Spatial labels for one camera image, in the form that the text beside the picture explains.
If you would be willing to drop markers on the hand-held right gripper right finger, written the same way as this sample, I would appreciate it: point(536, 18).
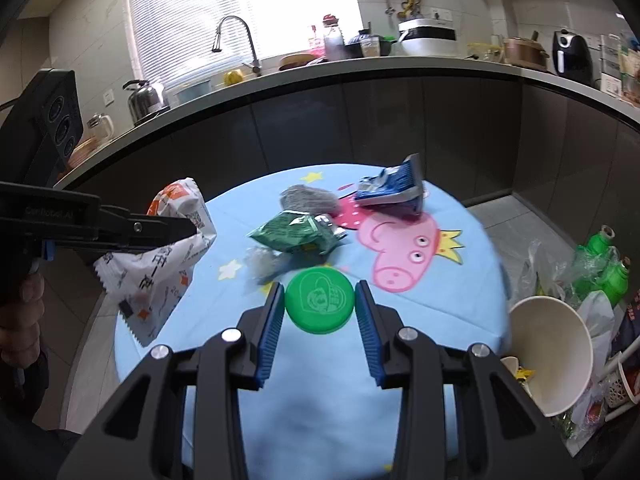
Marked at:
point(372, 340)

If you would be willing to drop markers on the steel kettle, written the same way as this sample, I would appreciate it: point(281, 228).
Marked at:
point(147, 102)

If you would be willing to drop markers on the dark grey kitchen cabinets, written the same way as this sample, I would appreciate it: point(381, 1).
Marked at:
point(350, 125)

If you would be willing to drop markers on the yellow candy wrapper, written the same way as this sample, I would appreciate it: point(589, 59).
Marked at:
point(526, 374)

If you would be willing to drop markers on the person's left hand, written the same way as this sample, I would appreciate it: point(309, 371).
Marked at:
point(20, 320)

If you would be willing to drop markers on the pink soap bottle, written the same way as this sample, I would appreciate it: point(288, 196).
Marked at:
point(314, 40)

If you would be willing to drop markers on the dark blue ceramic pot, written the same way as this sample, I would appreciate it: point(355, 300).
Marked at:
point(355, 45)

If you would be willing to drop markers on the white paper bucket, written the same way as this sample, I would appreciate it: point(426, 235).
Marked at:
point(550, 360)

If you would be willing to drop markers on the white storage containers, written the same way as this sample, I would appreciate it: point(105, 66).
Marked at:
point(610, 65)

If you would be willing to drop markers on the yellow glass bowl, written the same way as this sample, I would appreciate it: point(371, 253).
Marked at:
point(484, 52)

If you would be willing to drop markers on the green plastic bottle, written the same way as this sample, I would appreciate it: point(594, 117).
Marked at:
point(595, 255)
point(616, 280)

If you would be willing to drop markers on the wooden bowl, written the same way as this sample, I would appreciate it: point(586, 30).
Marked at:
point(296, 62)

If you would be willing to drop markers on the dark cloth with red print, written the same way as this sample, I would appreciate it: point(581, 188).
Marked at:
point(631, 320)

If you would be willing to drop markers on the white double wall socket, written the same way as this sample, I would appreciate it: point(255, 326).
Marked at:
point(440, 14)

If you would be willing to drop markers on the white window blinds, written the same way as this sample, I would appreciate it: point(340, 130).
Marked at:
point(200, 15)

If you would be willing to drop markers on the white electric cooker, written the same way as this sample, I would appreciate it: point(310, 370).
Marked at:
point(427, 37)

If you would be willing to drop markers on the green round plastic lid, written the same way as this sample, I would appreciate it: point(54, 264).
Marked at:
point(320, 300)

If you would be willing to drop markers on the silver foil bag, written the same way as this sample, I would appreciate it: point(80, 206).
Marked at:
point(307, 197)

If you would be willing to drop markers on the white and orange wrapper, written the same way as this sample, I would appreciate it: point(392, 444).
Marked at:
point(150, 285)

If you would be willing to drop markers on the green snack bag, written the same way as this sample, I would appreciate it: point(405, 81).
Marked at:
point(292, 232)

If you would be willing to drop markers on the clear plastic bag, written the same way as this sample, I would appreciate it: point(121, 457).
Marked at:
point(545, 270)

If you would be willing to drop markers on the glass jar with red lid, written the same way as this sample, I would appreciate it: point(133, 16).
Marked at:
point(333, 37)

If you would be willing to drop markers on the green and white food packets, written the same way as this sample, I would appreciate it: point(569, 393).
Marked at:
point(631, 70)

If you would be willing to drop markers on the light blue basin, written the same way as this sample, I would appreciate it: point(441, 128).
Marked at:
point(192, 92)

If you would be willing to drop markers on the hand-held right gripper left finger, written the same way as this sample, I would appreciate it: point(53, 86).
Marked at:
point(267, 340)

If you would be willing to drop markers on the chrome kitchen faucet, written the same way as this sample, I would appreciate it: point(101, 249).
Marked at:
point(245, 40)

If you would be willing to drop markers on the wicker basket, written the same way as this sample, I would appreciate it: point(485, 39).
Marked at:
point(82, 151)

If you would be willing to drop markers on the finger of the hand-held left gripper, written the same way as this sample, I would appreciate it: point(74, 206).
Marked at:
point(115, 247)
point(150, 227)

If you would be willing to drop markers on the grey kitchen countertop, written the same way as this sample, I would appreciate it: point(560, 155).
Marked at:
point(400, 65)

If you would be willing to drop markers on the blue and white snack bag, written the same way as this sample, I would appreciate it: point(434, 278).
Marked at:
point(392, 187)

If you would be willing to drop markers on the brown casserole pot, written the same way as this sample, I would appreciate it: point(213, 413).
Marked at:
point(525, 52)

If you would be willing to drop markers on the patterned paper cup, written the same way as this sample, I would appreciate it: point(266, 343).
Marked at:
point(625, 382)

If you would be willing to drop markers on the round light blue table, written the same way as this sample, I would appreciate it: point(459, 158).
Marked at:
point(310, 410)

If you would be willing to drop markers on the black air fryer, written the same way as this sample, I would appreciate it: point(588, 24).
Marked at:
point(572, 57)

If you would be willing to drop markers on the glass kettle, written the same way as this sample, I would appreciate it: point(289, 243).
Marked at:
point(99, 127)

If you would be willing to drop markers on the clear plastic container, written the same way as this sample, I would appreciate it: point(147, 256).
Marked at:
point(370, 48)

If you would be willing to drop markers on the clear plastic wrapper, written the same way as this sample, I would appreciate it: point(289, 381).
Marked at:
point(267, 262)

